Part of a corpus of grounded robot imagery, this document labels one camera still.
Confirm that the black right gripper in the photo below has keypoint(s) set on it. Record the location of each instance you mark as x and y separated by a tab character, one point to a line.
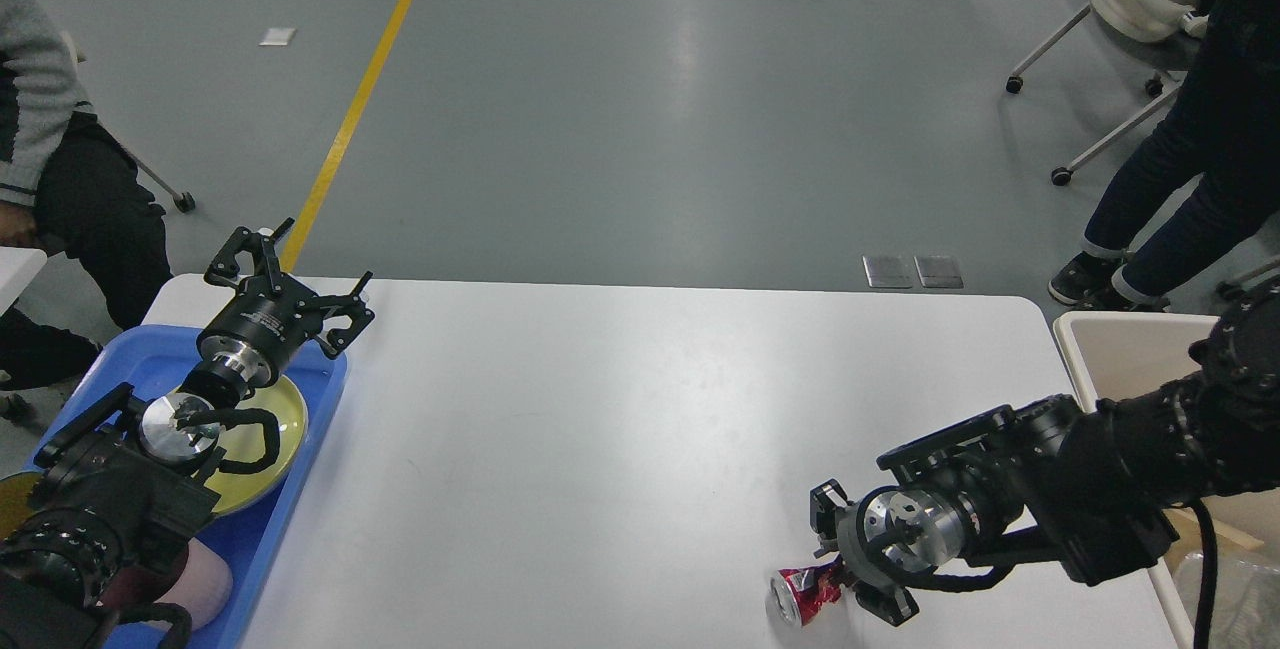
849	531

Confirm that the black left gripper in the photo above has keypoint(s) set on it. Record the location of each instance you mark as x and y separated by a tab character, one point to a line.
250	342

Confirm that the crushed red can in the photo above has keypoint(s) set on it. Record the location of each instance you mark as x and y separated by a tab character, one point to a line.
801	593

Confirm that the pink mug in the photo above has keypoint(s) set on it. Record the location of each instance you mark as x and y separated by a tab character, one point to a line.
202	587

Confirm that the brown paper bag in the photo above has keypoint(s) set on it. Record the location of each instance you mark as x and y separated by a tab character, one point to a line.
1189	539

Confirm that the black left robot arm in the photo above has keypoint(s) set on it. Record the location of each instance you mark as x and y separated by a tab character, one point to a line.
153	510

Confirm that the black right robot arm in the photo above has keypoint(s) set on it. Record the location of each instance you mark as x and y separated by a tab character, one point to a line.
1053	482

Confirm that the blue plastic tray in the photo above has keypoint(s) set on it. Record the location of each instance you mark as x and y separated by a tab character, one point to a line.
154	358

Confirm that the white paper scrap on floor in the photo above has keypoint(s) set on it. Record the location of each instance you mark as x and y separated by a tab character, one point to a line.
278	36

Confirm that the white side table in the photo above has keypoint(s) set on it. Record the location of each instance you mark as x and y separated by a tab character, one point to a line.
19	267

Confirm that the left metal floor plate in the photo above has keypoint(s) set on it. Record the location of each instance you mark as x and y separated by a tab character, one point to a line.
887	271

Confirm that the metal floor plate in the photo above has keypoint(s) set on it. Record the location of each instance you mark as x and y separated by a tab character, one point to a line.
938	271
887	271

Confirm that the right metal floor plate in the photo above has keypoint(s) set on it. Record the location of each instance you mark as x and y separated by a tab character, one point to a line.
938	271

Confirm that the beige plastic bin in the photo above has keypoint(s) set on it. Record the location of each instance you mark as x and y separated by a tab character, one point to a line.
1118	355

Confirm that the teal mug yellow inside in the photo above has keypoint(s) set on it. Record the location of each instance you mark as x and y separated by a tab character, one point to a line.
22	496

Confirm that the person in dark jeans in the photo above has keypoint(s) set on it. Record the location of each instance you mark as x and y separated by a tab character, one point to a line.
1200	184

